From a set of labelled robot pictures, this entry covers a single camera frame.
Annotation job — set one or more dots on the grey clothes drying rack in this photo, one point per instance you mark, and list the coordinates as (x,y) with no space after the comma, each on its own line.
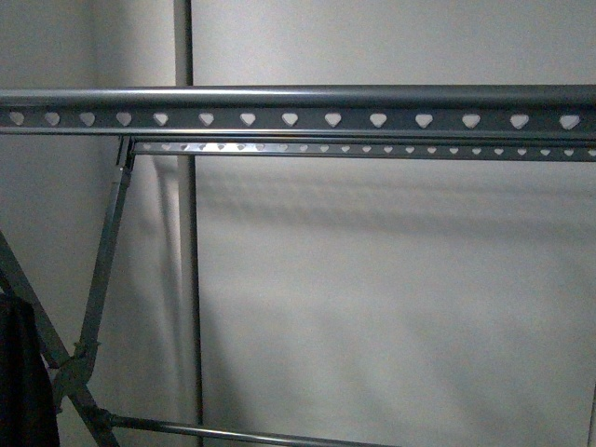
(477,123)

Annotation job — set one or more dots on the dark hanging garment at left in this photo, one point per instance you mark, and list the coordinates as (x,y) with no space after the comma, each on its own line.
(27,410)

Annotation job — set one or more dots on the grey vertical wall pipe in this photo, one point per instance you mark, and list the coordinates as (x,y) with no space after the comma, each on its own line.
(182,14)

